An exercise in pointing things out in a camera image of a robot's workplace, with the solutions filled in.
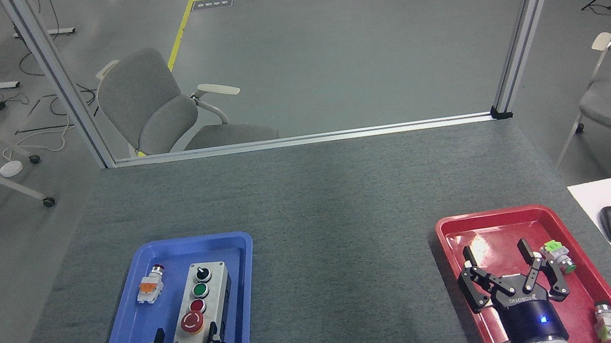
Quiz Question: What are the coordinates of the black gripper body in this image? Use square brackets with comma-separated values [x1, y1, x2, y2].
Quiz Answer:
[492, 274, 571, 343]

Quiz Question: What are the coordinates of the grey control box with buttons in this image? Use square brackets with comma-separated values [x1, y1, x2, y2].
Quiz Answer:
[163, 258, 240, 343]

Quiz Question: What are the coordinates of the red plastic tray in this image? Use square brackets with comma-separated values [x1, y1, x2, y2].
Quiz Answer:
[433, 194, 611, 343]

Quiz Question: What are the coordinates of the blue plastic tray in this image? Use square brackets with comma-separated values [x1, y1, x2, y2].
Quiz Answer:
[80, 228, 267, 343]

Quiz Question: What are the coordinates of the white round floor device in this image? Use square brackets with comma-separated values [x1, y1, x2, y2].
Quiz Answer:
[0, 159, 25, 179]

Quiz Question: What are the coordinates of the grey armchair with white arms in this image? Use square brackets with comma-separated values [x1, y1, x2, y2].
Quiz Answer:
[91, 31, 280, 162]

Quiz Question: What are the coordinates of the grey floor label plate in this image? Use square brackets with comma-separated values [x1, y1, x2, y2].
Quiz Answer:
[190, 0, 234, 12]

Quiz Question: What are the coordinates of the green-capped push-button switch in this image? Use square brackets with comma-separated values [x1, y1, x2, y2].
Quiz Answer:
[538, 236, 578, 277]

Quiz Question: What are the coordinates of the orange and white push-button switch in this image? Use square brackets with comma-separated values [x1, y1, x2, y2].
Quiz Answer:
[132, 263, 171, 307]

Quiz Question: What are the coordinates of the silver-topped green and white switch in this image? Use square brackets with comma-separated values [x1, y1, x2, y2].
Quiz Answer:
[591, 300, 611, 343]

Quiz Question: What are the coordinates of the black corner bracket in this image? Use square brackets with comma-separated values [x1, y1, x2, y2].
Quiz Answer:
[489, 103, 514, 122]

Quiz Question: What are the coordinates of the silver aluminium cross rail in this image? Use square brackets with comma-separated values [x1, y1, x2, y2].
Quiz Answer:
[107, 109, 497, 172]

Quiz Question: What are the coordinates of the white floor cable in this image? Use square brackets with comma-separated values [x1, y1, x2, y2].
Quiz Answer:
[0, 111, 80, 162]

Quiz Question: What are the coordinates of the silver aluminium post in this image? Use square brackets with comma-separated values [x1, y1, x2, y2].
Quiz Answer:
[0, 0, 116, 180]
[479, 0, 591, 115]

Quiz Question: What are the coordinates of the black floor cable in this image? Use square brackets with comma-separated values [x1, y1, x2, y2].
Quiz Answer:
[23, 81, 101, 123]

